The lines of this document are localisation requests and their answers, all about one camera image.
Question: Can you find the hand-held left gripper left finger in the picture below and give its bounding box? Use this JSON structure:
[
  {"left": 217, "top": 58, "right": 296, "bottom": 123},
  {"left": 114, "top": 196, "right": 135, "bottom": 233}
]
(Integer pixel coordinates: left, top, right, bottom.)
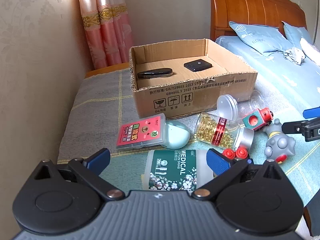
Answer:
[{"left": 34, "top": 148, "right": 125, "bottom": 202}]

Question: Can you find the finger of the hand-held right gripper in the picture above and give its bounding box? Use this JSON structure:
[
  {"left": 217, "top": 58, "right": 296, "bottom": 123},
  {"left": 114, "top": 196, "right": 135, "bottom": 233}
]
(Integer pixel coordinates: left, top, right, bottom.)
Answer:
[
  {"left": 282, "top": 118, "right": 320, "bottom": 136},
  {"left": 302, "top": 107, "right": 320, "bottom": 119}
]

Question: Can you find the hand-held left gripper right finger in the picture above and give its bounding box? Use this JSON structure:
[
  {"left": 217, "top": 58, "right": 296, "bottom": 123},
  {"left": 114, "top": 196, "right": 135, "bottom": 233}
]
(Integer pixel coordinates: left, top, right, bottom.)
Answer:
[{"left": 191, "top": 148, "right": 284, "bottom": 201}]

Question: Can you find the grey toy figure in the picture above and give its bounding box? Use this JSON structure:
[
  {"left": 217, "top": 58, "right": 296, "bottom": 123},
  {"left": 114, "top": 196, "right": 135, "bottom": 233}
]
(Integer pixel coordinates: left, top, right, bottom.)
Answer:
[{"left": 264, "top": 119, "right": 296, "bottom": 165}]

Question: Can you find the red toy car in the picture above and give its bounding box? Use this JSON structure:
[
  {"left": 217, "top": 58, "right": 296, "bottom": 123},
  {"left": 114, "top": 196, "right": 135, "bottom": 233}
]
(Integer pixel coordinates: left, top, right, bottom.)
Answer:
[{"left": 222, "top": 147, "right": 253, "bottom": 166}]

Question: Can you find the bottle of golden capsules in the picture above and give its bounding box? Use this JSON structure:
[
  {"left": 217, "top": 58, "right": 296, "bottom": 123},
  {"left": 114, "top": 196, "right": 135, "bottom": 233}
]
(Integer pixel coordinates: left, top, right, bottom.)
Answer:
[{"left": 194, "top": 112, "right": 255, "bottom": 148}]

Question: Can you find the red and teal toy cube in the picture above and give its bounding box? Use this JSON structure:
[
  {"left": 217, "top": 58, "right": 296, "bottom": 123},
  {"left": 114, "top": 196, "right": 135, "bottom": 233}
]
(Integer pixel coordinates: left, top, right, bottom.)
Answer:
[{"left": 242, "top": 107, "right": 274, "bottom": 131}]

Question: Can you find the cotton swab container green label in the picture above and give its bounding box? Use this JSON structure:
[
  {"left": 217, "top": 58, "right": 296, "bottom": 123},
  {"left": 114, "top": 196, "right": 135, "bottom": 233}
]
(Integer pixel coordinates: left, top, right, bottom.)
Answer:
[{"left": 142, "top": 149, "right": 218, "bottom": 192}]

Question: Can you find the mint green egg-shaped case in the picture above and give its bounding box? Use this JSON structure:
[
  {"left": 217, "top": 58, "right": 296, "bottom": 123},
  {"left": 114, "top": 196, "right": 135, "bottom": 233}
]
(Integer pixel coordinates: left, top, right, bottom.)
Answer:
[{"left": 160, "top": 120, "right": 191, "bottom": 150}]

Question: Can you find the clear case with pink label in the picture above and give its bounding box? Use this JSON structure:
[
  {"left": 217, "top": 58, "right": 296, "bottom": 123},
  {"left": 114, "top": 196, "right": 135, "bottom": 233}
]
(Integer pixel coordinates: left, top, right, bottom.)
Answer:
[{"left": 116, "top": 113, "right": 167, "bottom": 150}]

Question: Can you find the clear plastic jar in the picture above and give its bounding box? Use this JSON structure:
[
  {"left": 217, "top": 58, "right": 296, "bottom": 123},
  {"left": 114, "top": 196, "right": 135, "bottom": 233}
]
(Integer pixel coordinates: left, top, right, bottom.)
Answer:
[{"left": 216, "top": 89, "right": 267, "bottom": 122}]

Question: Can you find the cardboard box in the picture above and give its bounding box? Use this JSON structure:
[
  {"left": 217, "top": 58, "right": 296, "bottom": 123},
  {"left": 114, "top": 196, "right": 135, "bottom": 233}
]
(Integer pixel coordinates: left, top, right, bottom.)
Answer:
[{"left": 129, "top": 39, "right": 258, "bottom": 120}]

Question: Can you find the blue bed sheet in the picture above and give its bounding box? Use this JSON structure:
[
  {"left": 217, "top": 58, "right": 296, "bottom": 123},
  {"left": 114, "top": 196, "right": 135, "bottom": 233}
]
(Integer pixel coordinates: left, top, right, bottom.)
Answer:
[{"left": 215, "top": 35, "right": 320, "bottom": 122}]

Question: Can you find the crumpled grey cloth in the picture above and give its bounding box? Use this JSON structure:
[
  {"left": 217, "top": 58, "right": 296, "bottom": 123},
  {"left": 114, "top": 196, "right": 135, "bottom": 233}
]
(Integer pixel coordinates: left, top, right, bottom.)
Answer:
[{"left": 283, "top": 47, "right": 306, "bottom": 66}]

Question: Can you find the grey checked blanket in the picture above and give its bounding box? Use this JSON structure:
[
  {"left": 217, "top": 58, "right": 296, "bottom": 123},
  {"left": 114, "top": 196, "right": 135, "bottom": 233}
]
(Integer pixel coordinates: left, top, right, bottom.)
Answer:
[{"left": 57, "top": 69, "right": 313, "bottom": 205}]

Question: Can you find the white cloth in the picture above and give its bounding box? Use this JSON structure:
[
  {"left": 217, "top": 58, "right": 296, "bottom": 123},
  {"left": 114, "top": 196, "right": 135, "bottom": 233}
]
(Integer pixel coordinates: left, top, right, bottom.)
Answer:
[{"left": 300, "top": 37, "right": 320, "bottom": 68}]

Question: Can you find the blue flower print pillow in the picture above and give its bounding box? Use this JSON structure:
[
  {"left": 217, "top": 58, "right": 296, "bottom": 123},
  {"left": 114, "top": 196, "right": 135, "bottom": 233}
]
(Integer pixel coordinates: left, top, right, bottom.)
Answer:
[
  {"left": 229, "top": 21, "right": 292, "bottom": 57},
  {"left": 282, "top": 21, "right": 314, "bottom": 47}
]

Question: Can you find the black square device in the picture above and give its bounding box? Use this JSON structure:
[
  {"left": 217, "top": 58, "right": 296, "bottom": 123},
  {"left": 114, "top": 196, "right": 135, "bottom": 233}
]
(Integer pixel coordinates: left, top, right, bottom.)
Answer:
[{"left": 184, "top": 59, "right": 211, "bottom": 72}]

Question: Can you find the black oblong case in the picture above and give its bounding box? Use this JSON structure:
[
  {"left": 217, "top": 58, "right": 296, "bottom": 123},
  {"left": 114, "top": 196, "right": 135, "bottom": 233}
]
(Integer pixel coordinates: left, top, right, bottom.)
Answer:
[{"left": 137, "top": 68, "right": 173, "bottom": 79}]

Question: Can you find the wooden headboard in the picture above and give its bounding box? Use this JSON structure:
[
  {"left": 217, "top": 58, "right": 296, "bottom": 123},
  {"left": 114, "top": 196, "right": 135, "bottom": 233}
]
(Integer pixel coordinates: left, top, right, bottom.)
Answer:
[{"left": 204, "top": 0, "right": 307, "bottom": 42}]

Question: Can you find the pink curtain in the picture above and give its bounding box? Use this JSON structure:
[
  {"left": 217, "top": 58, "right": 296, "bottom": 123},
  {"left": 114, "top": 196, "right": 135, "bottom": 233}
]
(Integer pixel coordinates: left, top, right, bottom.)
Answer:
[{"left": 76, "top": 0, "right": 134, "bottom": 69}]

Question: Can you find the wooden frame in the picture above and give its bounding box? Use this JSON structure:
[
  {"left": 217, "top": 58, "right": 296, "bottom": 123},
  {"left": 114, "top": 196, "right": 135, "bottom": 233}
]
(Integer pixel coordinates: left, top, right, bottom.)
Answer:
[{"left": 84, "top": 64, "right": 131, "bottom": 79}]

